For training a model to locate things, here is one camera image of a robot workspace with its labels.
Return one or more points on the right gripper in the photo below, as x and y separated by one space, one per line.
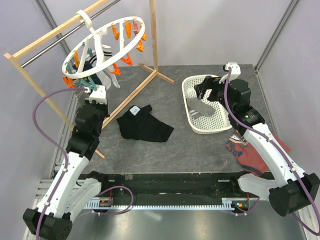
209 82

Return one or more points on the grey sock with white stripes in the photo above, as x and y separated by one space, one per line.
197 108

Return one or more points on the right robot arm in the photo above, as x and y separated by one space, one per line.
291 188

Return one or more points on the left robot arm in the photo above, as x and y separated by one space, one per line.
53 217

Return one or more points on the white round clip hanger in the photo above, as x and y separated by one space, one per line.
128 31

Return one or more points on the white perforated laundry basket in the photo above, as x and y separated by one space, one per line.
217 122

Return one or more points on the black folded garment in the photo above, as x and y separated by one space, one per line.
137 123

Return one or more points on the red printed t-shirt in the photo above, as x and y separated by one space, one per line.
245 154

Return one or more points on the metal rack rod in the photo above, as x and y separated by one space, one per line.
55 42

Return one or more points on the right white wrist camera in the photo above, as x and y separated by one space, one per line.
233 68

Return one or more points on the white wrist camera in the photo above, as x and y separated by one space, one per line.
99 95
233 68

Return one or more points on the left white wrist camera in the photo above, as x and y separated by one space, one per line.
99 95

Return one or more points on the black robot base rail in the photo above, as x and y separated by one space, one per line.
172 189

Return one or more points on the white slotted cable duct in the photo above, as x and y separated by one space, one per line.
226 205

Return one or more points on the wooden drying rack frame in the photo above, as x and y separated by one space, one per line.
154 72

